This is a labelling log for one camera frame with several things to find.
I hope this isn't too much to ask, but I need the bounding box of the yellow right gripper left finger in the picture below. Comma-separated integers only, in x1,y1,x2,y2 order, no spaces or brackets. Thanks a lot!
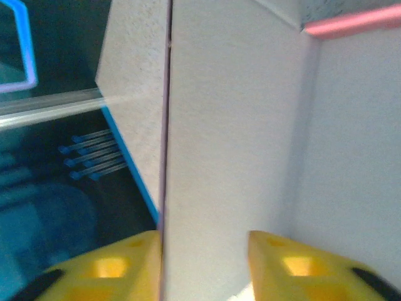
12,230,164,301

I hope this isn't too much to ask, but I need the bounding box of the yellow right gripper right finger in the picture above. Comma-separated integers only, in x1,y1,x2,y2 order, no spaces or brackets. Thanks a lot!
249,230,401,301

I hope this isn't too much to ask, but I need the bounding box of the pink paper box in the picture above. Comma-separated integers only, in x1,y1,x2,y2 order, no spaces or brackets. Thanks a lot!
158,0,401,301

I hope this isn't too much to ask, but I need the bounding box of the blue table edge strip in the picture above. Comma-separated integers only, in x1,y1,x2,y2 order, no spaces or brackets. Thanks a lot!
100,105,161,226

